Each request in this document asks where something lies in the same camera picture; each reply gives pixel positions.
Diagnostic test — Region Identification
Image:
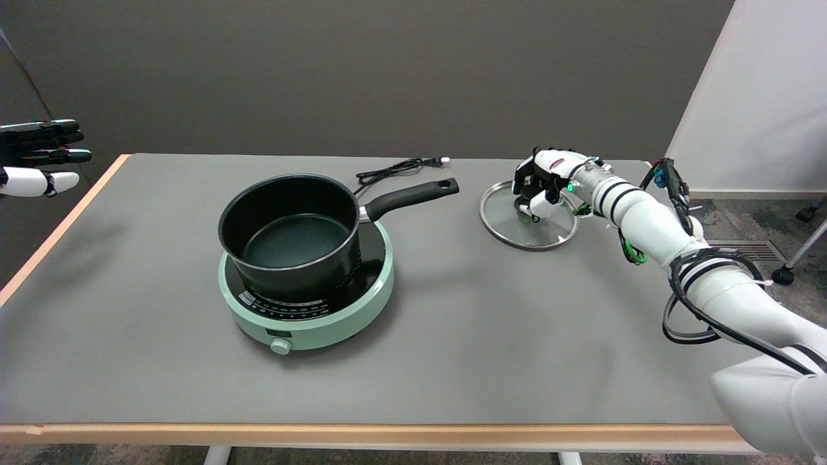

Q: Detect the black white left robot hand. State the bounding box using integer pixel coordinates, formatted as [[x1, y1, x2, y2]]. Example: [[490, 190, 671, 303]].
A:
[[0, 119, 92, 198]]

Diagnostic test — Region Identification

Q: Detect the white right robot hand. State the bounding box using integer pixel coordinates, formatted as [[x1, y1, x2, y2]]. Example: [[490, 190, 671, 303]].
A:
[[512, 149, 592, 220]]

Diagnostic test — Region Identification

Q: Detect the glass pot lid black knob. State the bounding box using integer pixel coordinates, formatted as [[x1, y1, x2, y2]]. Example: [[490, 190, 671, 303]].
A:
[[479, 180, 580, 251]]

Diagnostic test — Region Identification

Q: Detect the metal floor vent grille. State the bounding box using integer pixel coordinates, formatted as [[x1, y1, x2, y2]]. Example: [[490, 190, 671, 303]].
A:
[[709, 240, 787, 264]]

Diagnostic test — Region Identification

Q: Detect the chair base with casters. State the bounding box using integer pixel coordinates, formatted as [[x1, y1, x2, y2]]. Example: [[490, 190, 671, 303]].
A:
[[772, 197, 827, 286]]

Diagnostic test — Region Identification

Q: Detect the green round induction cooker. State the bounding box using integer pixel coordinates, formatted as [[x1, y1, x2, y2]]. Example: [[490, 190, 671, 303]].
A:
[[218, 220, 395, 355]]

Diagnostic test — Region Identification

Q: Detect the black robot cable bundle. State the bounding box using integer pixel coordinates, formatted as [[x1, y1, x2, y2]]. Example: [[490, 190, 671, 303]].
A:
[[640, 158, 827, 377]]

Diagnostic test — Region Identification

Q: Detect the black power cord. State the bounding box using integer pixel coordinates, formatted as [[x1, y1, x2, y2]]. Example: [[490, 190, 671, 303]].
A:
[[354, 157, 450, 194]]

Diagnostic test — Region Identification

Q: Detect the black saucepan with handle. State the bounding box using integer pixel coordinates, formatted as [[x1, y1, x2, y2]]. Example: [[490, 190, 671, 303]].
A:
[[218, 173, 460, 303]]

